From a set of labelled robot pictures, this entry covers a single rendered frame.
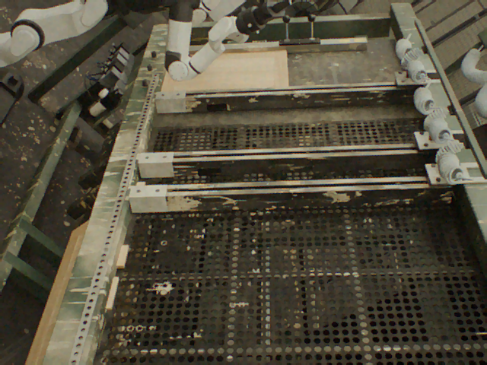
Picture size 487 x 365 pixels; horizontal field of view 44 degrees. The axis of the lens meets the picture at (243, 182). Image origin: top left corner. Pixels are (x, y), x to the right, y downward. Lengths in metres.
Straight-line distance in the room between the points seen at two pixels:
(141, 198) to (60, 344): 0.59
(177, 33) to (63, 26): 0.58
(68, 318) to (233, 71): 1.48
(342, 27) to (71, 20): 1.36
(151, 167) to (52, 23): 0.84
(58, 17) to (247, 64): 0.86
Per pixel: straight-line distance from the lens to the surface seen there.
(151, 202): 2.07
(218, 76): 2.80
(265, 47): 2.98
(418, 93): 2.29
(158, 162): 2.20
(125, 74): 2.92
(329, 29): 3.22
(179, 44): 2.37
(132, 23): 3.19
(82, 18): 2.65
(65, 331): 1.76
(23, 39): 2.76
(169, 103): 2.57
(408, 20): 3.09
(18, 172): 3.21
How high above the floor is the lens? 2.09
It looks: 25 degrees down
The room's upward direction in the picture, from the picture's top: 58 degrees clockwise
